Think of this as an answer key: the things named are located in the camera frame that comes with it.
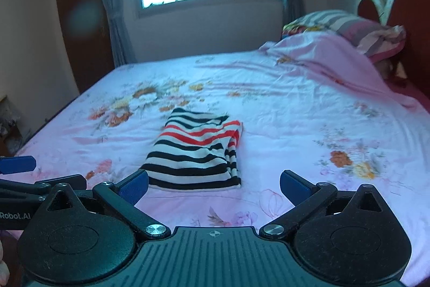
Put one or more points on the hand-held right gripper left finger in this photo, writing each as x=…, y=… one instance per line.
x=134, y=186

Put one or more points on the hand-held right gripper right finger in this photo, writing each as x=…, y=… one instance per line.
x=295, y=186

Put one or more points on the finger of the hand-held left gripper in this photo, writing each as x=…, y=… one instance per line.
x=16, y=164
x=57, y=181

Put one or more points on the striped cartoon sweater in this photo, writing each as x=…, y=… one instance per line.
x=198, y=152

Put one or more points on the clear plastic bags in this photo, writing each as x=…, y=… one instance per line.
x=8, y=120

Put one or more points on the bed with floral pink sheet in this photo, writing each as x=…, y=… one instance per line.
x=285, y=112

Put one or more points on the pink blanket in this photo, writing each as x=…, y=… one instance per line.
x=336, y=58

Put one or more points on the brown wooden door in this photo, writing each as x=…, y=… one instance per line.
x=80, y=21

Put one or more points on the striped pink grey pillow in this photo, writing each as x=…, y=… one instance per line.
x=356, y=28

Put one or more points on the white and red headboard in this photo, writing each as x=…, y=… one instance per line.
x=410, y=21

